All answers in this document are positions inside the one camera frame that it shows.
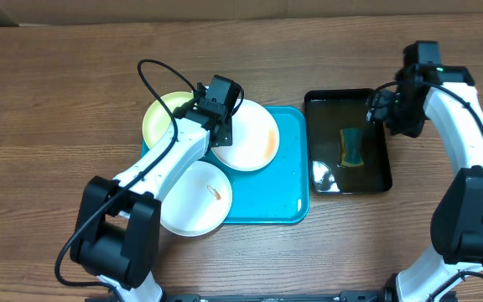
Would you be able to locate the teal plastic tray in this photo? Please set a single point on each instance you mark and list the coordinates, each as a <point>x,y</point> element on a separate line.
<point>279,192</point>

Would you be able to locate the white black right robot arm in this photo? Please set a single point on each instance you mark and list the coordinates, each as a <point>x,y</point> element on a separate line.
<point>425,89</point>

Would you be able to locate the green yellow sponge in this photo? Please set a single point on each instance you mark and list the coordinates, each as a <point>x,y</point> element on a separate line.
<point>350,143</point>

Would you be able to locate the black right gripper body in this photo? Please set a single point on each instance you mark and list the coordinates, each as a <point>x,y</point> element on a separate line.
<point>380,109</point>

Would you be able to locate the white plate with orange smear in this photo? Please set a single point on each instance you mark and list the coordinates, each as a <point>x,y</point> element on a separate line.
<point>255,139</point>

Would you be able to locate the white plate with ketchup streak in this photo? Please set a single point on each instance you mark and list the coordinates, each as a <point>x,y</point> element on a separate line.
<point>198,203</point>

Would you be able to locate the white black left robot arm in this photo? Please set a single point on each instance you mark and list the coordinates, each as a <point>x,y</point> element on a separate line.
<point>117,229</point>

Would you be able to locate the black water tray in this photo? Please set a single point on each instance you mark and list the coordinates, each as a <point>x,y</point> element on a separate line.
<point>326,113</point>

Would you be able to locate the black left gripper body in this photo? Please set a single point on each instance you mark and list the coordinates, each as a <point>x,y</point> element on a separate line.
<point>229,140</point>

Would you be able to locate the yellow plate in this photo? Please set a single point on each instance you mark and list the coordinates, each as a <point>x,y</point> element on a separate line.
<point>156,121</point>

